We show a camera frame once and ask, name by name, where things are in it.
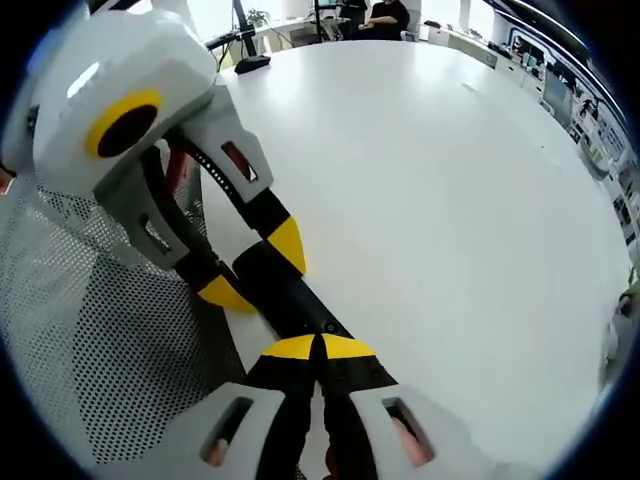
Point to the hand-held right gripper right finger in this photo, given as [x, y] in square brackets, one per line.
[360, 400]

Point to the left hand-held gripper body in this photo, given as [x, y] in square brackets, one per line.
[125, 75]

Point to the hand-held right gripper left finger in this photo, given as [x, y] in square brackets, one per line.
[280, 400]

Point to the black remote control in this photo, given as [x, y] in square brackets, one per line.
[285, 295]

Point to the black computer mouse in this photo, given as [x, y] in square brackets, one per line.
[252, 64]

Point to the black tripod stand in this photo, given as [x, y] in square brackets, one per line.
[245, 25]

